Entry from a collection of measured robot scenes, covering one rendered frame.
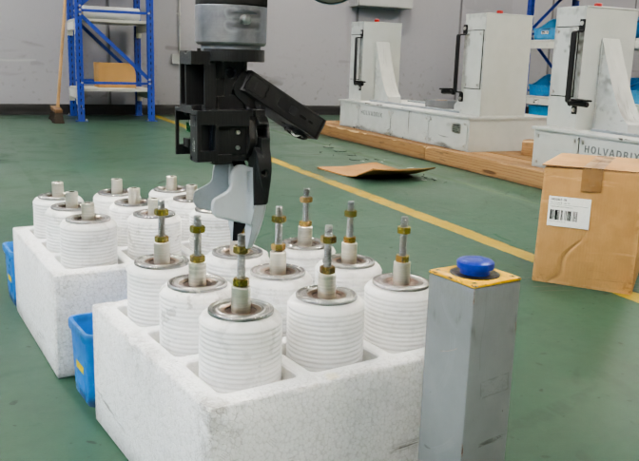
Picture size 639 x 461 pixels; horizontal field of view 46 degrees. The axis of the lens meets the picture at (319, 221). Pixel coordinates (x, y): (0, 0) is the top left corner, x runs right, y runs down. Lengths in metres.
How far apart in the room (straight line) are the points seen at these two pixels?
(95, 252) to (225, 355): 0.54
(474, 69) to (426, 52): 3.99
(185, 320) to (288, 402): 0.18
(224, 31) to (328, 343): 0.38
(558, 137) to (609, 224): 1.63
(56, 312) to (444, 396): 0.70
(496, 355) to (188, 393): 0.33
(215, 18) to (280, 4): 6.67
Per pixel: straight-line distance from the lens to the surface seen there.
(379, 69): 5.32
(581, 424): 1.27
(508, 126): 4.26
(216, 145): 0.79
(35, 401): 1.30
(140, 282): 1.06
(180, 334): 0.96
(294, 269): 1.04
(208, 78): 0.80
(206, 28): 0.80
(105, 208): 1.60
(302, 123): 0.85
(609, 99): 3.59
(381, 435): 0.96
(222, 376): 0.86
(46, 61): 6.99
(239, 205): 0.81
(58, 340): 1.34
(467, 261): 0.83
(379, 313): 0.98
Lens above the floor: 0.53
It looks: 12 degrees down
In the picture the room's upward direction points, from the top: 2 degrees clockwise
